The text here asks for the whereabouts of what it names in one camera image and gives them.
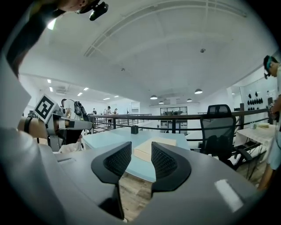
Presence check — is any dark metal railing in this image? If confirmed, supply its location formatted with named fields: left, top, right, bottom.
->
left=87, top=107, right=273, bottom=135

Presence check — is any black wristband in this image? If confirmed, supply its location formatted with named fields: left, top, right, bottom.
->
left=23, top=116, right=33, bottom=134

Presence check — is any black head-worn camera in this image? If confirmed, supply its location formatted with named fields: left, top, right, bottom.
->
left=89, top=1, right=109, bottom=22

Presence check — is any black side table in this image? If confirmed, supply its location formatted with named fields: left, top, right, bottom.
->
left=198, top=104, right=253, bottom=170

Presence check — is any beige paper envelope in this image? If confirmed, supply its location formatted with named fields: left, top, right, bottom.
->
left=133, top=137, right=177, bottom=163

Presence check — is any person's left forearm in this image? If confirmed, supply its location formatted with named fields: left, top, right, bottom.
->
left=17, top=116, right=48, bottom=139

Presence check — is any white cloth covered table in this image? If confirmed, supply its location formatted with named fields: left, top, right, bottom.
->
left=236, top=124, right=276, bottom=150

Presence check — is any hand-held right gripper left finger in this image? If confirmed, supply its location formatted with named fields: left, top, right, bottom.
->
left=91, top=142, right=132, bottom=185

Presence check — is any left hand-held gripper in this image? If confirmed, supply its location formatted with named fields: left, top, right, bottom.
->
left=33, top=94, right=94, bottom=152

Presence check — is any person's white shirt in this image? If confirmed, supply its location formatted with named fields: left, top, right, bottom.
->
left=0, top=52, right=55, bottom=220

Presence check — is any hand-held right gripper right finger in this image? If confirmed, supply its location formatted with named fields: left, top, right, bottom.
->
left=151, top=142, right=191, bottom=192

